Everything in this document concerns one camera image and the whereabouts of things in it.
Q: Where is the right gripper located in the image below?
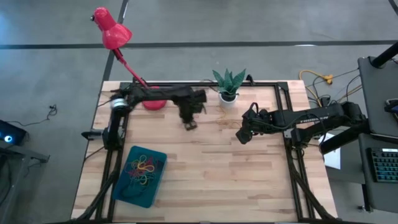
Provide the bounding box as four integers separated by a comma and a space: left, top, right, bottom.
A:
235, 108, 274, 146

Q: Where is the black desk beam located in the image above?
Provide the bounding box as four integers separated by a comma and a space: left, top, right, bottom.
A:
319, 123, 371, 156

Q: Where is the black computer with blue light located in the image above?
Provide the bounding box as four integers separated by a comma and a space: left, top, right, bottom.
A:
0, 119, 27, 147

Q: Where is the black floor cable bundle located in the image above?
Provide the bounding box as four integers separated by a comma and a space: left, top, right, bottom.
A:
306, 68, 364, 108

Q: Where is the white paper sheet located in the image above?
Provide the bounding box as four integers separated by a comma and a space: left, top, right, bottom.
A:
317, 133, 342, 170

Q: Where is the teal rubber band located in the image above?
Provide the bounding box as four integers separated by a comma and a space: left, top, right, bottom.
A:
124, 159, 141, 175

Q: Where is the black smartphone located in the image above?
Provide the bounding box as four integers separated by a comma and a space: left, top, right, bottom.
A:
384, 98, 398, 123

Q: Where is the yellow cable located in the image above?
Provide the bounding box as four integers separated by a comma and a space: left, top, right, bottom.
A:
298, 69, 334, 110

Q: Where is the red desk lamp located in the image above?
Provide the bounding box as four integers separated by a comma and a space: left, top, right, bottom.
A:
90, 6, 169, 111

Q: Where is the thin black floor cable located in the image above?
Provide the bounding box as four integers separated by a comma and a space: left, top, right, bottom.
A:
8, 104, 58, 128

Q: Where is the black round pole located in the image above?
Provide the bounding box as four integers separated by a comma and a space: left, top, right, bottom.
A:
371, 41, 398, 69

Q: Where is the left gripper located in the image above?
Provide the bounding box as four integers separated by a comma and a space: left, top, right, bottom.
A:
177, 90, 208, 131

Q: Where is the teal plastic bin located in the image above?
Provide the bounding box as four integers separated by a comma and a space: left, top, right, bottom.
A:
111, 145, 168, 208

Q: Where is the black backlit keyboard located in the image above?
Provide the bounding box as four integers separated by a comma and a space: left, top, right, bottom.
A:
369, 147, 398, 184

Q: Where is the black metal stand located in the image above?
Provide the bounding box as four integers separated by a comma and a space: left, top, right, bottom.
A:
0, 141, 50, 224

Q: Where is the green plant in white pot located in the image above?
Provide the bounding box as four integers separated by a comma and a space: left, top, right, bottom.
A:
212, 68, 247, 109

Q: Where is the dark grey desk top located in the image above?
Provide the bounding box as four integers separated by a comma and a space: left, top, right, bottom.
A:
357, 55, 398, 140
358, 133, 398, 214

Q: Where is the black braided camera cable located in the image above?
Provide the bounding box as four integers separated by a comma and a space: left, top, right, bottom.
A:
248, 101, 259, 118

